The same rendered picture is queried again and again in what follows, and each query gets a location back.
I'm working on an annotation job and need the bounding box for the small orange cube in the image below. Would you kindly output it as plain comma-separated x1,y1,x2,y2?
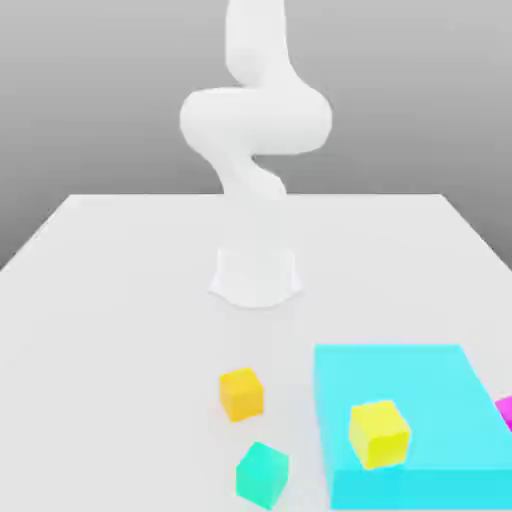
218,367,265,424

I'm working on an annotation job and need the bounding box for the small yellow cube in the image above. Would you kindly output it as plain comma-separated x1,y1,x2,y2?
348,399,412,471

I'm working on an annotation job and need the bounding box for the small teal cube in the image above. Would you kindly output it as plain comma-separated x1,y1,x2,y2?
234,440,290,511

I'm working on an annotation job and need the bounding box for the small magenta cube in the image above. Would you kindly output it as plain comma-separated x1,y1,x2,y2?
494,395,512,433

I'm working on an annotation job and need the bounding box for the large cyan box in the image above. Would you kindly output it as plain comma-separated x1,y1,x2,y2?
313,342,512,512

